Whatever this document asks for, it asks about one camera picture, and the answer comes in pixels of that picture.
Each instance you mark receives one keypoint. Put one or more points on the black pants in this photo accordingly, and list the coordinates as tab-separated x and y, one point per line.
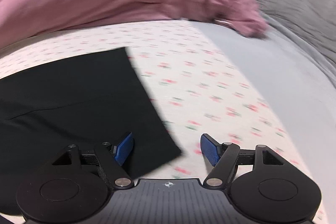
82	100

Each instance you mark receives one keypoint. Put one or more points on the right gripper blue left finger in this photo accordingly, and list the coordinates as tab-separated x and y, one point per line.
123	148

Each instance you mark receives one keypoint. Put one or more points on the light grey bed sheet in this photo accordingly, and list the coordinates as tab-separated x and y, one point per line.
297	91

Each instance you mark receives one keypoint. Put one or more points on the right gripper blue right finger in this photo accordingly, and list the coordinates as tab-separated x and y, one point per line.
211	149

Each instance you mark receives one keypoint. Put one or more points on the floral bed sheet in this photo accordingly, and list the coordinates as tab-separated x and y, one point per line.
195	90

